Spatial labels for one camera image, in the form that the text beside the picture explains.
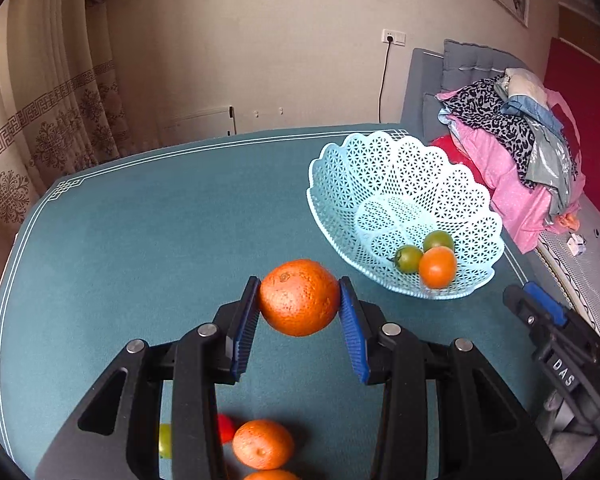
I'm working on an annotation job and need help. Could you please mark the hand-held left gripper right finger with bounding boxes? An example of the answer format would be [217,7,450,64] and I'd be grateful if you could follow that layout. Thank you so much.
[337,276,563,480]

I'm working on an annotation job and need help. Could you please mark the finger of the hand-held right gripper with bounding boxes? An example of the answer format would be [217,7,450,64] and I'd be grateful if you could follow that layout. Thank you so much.
[522,281,569,329]
[502,285,547,342]

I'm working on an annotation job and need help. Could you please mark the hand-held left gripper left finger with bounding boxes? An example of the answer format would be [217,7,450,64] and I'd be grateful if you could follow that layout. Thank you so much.
[35,276,262,480]

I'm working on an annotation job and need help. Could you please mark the large orange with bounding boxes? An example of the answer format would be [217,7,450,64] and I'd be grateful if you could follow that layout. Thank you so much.
[258,258,341,337]

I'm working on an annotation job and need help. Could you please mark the red tomato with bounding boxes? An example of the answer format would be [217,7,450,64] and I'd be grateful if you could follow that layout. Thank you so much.
[216,414,237,445]

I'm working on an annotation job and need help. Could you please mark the tangerine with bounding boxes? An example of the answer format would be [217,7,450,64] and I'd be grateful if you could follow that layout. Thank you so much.
[242,469,301,480]
[232,419,295,471]

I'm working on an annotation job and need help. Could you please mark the light blue lattice plastic basket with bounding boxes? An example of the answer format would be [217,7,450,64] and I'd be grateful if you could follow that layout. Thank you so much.
[306,131,505,301]

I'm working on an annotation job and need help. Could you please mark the person's right forearm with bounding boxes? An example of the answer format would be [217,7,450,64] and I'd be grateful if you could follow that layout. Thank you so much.
[537,391,600,466]

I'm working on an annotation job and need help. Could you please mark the grey patterned bed sheet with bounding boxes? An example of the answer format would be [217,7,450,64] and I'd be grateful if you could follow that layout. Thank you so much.
[536,195,600,343]

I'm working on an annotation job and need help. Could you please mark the smooth orange tomato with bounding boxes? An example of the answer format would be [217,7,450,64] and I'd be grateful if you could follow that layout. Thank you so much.
[418,246,458,290]

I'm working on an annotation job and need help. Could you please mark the green tomato with stem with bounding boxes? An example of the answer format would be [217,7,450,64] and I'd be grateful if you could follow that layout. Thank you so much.
[393,245,424,274]

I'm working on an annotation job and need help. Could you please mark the pile of clothes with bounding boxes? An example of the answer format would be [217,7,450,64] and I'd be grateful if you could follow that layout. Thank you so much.
[436,89,588,256]

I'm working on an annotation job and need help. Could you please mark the teal table cover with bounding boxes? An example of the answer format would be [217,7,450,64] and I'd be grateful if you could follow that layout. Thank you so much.
[0,125,546,480]

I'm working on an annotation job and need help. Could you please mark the light blue cloth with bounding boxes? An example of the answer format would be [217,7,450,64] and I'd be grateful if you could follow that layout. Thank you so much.
[495,74,581,226]

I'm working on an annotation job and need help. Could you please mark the leopard print cloth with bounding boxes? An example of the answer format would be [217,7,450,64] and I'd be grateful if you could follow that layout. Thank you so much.
[437,77,579,190]

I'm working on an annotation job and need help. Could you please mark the cream cloth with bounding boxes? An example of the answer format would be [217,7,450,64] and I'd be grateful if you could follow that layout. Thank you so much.
[502,67,549,107]

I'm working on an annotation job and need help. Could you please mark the grey sofa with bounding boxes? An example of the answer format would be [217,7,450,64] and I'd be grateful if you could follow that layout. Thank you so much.
[400,47,600,346]

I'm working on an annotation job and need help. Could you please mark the grey tufted cushion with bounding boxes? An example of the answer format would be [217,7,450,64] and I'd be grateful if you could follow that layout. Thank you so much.
[442,39,531,96]

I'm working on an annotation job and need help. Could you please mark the beige patterned curtain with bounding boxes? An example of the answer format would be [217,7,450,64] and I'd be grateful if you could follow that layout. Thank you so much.
[0,0,148,241]

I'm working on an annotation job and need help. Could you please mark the red wall panel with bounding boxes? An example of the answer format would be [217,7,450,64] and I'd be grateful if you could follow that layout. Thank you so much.
[542,37,600,226]

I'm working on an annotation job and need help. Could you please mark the black power cable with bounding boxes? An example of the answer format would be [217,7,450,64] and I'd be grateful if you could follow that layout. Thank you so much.
[378,39,394,124]

